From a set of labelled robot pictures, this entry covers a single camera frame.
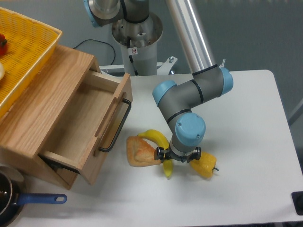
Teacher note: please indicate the yellow banana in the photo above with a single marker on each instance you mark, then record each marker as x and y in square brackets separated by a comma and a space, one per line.
[159, 139]

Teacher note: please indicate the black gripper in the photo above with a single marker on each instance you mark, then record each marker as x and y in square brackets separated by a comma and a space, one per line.
[163, 154]

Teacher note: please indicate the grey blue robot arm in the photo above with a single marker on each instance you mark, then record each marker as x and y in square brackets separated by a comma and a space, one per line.
[175, 101]

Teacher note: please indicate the white metal bracket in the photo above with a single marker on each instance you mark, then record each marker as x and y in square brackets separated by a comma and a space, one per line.
[165, 67]

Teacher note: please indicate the open wooden drawer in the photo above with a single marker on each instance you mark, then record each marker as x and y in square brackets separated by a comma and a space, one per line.
[88, 127]

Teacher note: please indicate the white round food item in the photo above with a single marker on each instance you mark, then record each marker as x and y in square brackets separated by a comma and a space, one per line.
[2, 71]

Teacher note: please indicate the yellow bell pepper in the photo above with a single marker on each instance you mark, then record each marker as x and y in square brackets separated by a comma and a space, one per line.
[205, 165]

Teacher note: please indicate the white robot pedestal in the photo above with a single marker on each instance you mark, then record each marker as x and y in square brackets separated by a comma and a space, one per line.
[138, 43]

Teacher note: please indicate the blue handled pan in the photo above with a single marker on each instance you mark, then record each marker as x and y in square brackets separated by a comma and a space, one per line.
[12, 199]

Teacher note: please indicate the red tomato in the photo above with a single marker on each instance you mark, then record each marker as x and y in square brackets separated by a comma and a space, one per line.
[3, 45]

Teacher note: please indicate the wooden drawer cabinet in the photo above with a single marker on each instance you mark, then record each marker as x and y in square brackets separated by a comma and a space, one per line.
[28, 124]

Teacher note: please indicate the triangular pastry bread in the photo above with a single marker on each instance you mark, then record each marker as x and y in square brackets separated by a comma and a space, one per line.
[140, 153]

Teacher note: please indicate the yellow plastic basket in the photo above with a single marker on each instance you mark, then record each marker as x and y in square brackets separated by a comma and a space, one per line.
[30, 45]

